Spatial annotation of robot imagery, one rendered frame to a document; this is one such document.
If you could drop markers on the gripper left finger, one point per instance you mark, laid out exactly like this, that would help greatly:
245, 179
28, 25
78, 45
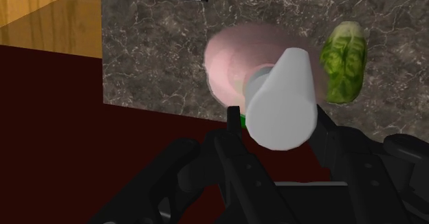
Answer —
234, 169

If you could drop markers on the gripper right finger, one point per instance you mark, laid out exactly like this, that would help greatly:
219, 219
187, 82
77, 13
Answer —
365, 169

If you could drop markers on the white bottle with grey neck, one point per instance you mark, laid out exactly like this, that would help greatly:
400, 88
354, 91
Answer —
285, 109

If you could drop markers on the pink round plate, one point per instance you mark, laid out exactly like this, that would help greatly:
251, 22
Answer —
224, 66

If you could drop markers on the green lettuce head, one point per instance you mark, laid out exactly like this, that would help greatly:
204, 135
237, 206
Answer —
343, 62

